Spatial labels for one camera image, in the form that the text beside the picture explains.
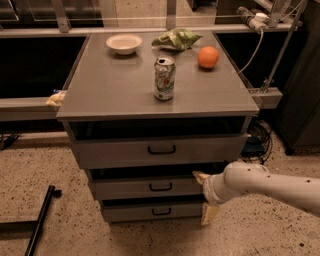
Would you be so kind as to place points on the green chip bag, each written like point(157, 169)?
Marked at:
point(176, 39)

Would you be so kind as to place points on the orange fruit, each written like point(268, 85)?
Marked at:
point(208, 57)

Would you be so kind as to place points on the top grey drawer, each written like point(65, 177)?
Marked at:
point(118, 153)

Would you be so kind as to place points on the yellow snack bag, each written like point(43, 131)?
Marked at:
point(56, 99)

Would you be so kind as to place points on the grey drawer cabinet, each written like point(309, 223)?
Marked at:
point(111, 97)

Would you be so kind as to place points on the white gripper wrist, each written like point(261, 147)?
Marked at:
point(209, 189)

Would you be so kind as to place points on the white power strip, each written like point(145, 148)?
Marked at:
point(256, 22)

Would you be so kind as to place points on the bottom grey drawer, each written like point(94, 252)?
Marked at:
point(168, 210)

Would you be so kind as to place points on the white ceramic bowl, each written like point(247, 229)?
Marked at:
point(124, 44)

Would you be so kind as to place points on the grey drawer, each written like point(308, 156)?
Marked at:
point(168, 210)
point(144, 187)
point(118, 153)

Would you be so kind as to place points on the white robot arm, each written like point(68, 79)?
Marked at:
point(241, 179)

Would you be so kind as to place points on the black metal bar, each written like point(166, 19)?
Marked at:
point(52, 192)

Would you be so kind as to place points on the green white soda can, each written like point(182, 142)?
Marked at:
point(164, 80)

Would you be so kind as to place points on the middle grey drawer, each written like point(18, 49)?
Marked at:
point(144, 187)

